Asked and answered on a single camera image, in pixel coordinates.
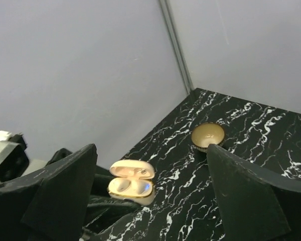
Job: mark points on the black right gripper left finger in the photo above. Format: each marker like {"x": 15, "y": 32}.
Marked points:
{"x": 50, "y": 203}

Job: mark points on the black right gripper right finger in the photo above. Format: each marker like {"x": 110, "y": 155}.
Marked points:
{"x": 254, "y": 202}

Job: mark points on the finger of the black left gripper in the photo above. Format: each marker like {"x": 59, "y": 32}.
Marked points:
{"x": 102, "y": 176}
{"x": 102, "y": 212}

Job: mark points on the cream earbud charging case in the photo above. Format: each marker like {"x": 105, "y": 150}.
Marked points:
{"x": 133, "y": 170}

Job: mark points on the white earbud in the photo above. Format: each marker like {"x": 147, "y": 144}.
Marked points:
{"x": 140, "y": 187}

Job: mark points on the gold patterned ceramic bowl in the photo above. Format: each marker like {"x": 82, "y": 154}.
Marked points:
{"x": 207, "y": 133}

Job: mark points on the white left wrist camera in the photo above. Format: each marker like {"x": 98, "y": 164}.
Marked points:
{"x": 13, "y": 158}

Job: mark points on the aluminium frame rail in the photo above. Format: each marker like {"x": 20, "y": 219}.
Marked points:
{"x": 175, "y": 42}

